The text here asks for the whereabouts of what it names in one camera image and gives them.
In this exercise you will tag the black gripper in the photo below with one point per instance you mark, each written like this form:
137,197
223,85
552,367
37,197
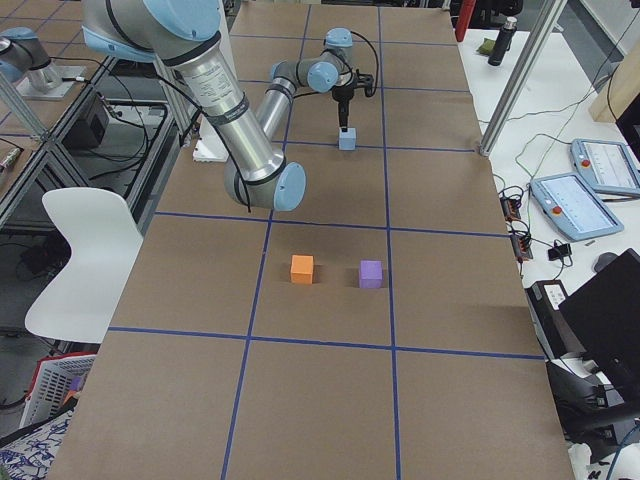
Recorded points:
342,95

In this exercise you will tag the light blue foam block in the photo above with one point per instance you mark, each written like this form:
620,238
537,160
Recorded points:
347,139

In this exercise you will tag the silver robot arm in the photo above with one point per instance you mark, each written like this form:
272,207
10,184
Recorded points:
185,36

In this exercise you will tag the purple foam block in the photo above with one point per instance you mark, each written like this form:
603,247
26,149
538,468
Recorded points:
371,274

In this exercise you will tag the orange foam block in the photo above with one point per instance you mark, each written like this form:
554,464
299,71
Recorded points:
302,269

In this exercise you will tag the black water bottle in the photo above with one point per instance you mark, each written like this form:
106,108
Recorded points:
503,41

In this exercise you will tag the near teach pendant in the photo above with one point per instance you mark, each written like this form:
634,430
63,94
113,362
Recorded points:
574,208

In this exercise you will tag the teach pendant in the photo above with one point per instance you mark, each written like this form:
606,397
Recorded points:
574,208
606,166

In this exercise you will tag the far teach pendant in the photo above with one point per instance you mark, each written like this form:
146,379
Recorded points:
606,166

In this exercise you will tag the white chair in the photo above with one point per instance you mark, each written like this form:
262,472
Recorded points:
79,303

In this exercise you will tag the black laptop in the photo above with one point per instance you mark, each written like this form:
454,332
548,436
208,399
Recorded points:
604,316

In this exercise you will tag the white perforated basket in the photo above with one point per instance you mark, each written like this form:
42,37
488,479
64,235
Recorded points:
51,383

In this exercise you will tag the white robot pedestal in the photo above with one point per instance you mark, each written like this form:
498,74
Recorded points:
209,147

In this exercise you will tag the aluminium frame post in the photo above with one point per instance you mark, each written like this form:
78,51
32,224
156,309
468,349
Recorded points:
533,47

